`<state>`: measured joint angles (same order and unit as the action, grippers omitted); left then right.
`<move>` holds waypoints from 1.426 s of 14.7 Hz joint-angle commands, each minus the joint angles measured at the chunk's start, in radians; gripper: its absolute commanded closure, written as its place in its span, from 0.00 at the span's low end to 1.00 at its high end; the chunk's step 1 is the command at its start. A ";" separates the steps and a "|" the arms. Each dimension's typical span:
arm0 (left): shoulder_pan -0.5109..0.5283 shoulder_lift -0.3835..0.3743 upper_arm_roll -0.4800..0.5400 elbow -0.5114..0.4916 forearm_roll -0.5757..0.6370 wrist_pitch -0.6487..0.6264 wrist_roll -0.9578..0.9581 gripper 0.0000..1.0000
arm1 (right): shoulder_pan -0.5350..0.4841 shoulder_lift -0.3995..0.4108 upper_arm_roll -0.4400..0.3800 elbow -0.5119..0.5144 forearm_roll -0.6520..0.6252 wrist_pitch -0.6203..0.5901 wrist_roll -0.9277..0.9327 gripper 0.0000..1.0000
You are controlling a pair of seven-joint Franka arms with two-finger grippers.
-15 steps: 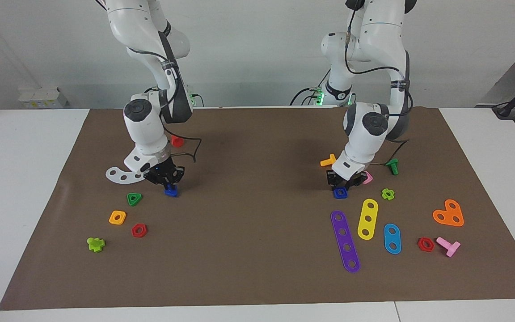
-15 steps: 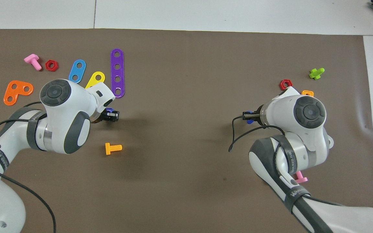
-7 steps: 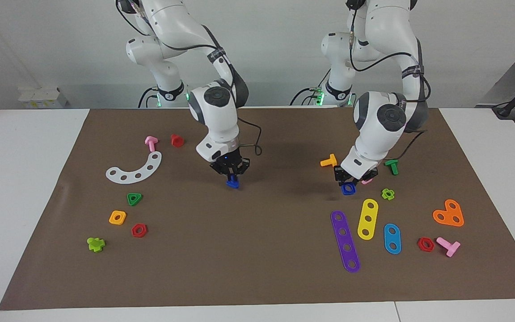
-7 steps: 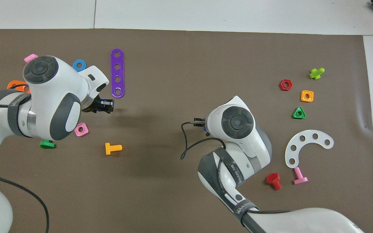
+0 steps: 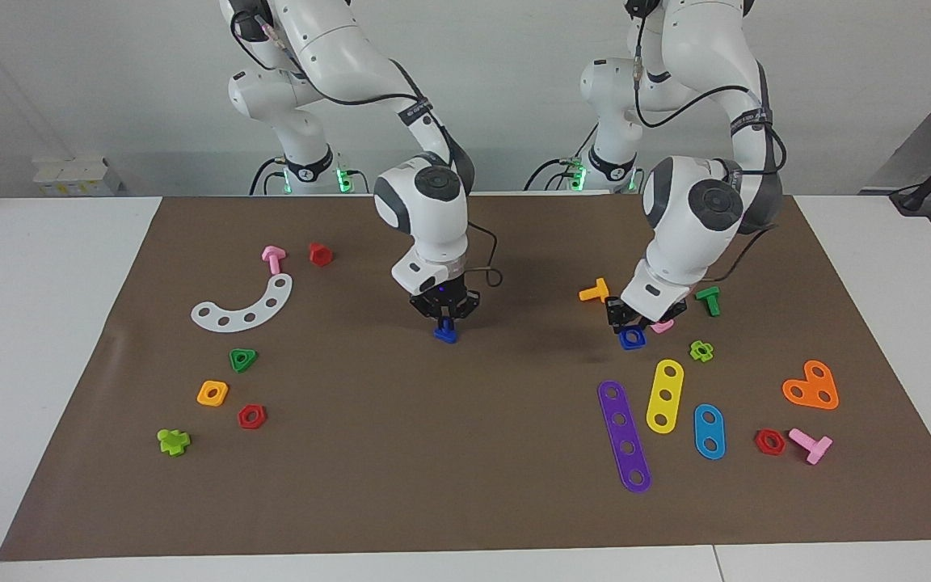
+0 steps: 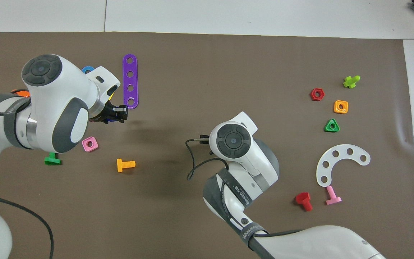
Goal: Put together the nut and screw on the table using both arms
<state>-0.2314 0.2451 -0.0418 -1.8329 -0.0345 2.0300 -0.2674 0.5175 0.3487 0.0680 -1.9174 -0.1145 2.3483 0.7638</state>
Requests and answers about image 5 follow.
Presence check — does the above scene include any lime green cross screw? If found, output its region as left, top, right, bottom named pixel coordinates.
left=156, top=427, right=192, bottom=458

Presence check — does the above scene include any yellow three-hole plastic plate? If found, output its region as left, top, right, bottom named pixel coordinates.
left=645, top=358, right=686, bottom=436

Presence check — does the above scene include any purple four-hole plastic plate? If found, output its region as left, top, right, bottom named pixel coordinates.
left=596, top=379, right=653, bottom=495

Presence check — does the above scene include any brown table mat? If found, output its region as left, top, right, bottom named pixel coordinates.
left=0, top=194, right=931, bottom=563

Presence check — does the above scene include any blue two-hole plastic plate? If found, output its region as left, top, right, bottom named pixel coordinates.
left=692, top=403, right=727, bottom=462

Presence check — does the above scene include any orange heart-shaped plastic plate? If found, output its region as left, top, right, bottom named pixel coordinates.
left=781, top=359, right=840, bottom=411

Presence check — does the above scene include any white curved plastic plate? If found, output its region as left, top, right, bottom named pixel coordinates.
left=190, top=272, right=294, bottom=334

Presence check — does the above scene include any black base cable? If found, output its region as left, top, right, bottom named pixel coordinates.
left=523, top=156, right=592, bottom=193
left=248, top=154, right=290, bottom=197

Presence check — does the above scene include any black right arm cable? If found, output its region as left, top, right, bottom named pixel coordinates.
left=230, top=10, right=505, bottom=289

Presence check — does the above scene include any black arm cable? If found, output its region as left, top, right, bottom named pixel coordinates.
left=230, top=10, right=505, bottom=289
left=632, top=36, right=790, bottom=284

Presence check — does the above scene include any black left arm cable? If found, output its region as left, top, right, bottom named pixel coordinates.
left=632, top=36, right=790, bottom=284

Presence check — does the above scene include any white box by wall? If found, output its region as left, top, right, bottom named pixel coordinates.
left=32, top=155, right=124, bottom=198

